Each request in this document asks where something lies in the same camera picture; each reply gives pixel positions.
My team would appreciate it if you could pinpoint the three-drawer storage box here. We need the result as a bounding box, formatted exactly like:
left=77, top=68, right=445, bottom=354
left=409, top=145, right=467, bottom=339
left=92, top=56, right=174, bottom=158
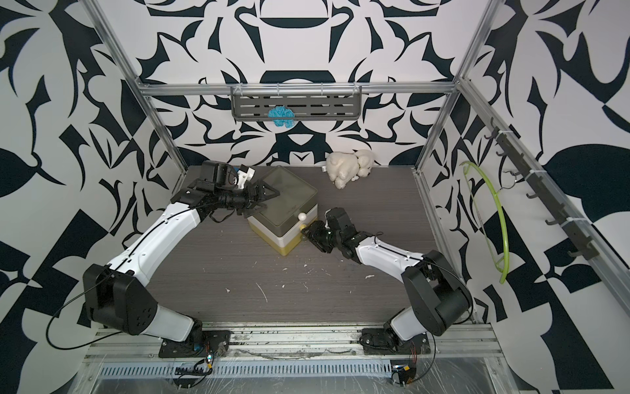
left=247, top=167, right=318, bottom=256

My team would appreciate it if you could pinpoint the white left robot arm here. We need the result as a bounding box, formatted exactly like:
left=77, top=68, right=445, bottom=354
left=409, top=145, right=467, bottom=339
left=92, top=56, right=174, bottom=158
left=83, top=180, right=280, bottom=357

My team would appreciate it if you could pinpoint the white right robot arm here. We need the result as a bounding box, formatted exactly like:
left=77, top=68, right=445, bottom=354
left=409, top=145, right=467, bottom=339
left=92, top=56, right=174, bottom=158
left=300, top=208, right=474, bottom=353

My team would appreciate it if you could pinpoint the white plush toy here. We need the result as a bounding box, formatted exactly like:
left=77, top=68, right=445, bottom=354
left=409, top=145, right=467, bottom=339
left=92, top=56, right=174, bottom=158
left=323, top=149, right=375, bottom=190

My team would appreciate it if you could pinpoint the teal crumpled cloth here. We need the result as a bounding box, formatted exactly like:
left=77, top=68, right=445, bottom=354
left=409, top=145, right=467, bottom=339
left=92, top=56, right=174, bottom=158
left=267, top=106, right=295, bottom=128

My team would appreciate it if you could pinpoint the green clothes hanger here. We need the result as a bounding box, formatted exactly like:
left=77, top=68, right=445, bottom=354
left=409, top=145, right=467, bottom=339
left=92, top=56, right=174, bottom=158
left=459, top=161, right=511, bottom=285

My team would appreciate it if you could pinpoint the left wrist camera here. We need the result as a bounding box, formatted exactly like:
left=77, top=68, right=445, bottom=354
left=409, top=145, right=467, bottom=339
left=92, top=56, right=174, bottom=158
left=199, top=160, right=255, bottom=191

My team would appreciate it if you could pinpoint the grey wall shelf rack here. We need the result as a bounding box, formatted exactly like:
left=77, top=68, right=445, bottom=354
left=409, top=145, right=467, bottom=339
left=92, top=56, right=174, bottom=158
left=230, top=83, right=363, bottom=121

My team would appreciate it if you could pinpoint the white cable duct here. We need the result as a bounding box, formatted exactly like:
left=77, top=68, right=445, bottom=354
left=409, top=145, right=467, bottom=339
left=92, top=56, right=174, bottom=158
left=99, top=360, right=393, bottom=379

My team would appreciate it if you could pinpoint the grey wall hook rail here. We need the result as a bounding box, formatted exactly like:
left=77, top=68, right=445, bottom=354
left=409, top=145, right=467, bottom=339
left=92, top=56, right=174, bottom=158
left=487, top=118, right=600, bottom=260

